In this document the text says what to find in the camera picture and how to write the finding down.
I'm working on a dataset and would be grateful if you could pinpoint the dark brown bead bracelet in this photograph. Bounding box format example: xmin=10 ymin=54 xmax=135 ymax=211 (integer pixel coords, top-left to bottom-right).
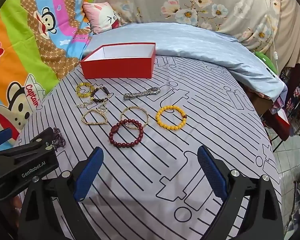
xmin=91 ymin=86 xmax=113 ymax=103

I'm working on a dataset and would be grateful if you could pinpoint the pink cartoon pillow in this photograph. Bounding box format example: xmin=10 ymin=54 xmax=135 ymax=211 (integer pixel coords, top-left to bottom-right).
xmin=82 ymin=1 xmax=122 ymax=34

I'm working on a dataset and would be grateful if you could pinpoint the dark purple bead bracelet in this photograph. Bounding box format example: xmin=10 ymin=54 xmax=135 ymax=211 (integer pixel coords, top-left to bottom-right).
xmin=52 ymin=127 xmax=67 ymax=152

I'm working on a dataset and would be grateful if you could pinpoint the silver chain bracelet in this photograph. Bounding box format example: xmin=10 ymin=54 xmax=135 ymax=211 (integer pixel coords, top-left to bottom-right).
xmin=76 ymin=100 xmax=95 ymax=109

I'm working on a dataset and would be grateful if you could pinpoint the light blue blanket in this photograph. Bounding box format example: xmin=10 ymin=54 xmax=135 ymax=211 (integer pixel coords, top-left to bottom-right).
xmin=84 ymin=22 xmax=288 ymax=100

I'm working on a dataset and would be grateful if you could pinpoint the lilac striped bedsheet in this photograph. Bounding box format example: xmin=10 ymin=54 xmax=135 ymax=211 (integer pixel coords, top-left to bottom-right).
xmin=12 ymin=55 xmax=282 ymax=240

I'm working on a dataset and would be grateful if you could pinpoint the gold small-bead bracelet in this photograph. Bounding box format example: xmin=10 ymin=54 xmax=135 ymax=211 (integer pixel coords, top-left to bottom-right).
xmin=81 ymin=105 xmax=108 ymax=126

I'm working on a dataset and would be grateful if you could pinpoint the dark red bead bracelet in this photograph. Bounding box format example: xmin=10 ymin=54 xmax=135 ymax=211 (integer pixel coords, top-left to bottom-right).
xmin=109 ymin=119 xmax=144 ymax=150

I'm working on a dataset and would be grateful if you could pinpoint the green plastic object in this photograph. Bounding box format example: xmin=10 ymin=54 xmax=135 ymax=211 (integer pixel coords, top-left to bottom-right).
xmin=254 ymin=51 xmax=278 ymax=77

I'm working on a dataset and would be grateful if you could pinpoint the silver wristwatch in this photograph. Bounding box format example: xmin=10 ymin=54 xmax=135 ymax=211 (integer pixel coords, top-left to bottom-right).
xmin=123 ymin=87 xmax=162 ymax=101

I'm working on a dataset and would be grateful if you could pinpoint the colourful monkey print blanket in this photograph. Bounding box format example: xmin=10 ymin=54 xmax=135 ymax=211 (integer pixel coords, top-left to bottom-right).
xmin=0 ymin=0 xmax=100 ymax=140

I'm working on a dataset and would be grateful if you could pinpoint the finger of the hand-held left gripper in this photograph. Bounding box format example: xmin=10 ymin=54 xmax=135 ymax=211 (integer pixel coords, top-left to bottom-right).
xmin=0 ymin=127 xmax=13 ymax=153
xmin=0 ymin=127 xmax=58 ymax=165

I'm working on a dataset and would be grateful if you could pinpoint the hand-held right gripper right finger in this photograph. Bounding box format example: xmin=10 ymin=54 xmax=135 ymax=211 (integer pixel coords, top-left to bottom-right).
xmin=197 ymin=145 xmax=284 ymax=240

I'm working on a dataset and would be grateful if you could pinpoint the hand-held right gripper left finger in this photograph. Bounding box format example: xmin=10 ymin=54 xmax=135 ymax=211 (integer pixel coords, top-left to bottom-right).
xmin=19 ymin=146 xmax=104 ymax=240

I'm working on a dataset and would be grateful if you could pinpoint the translucent yellow bead bracelet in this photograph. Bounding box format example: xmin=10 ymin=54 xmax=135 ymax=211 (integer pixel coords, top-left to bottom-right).
xmin=76 ymin=82 xmax=95 ymax=98

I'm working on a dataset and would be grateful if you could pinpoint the red cardboard box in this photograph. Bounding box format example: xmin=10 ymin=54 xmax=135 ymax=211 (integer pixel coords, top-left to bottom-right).
xmin=79 ymin=42 xmax=157 ymax=80

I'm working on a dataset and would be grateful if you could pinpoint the gold bangle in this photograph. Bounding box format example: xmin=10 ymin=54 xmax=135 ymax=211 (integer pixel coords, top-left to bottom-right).
xmin=120 ymin=106 xmax=150 ymax=130

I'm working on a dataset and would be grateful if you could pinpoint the white cable with switch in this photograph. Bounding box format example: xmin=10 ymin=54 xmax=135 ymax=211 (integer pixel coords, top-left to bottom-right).
xmin=261 ymin=0 xmax=280 ymax=70

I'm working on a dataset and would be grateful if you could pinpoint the beige curtain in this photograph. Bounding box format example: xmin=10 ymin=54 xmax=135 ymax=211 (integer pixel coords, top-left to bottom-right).
xmin=272 ymin=0 xmax=300 ymax=68

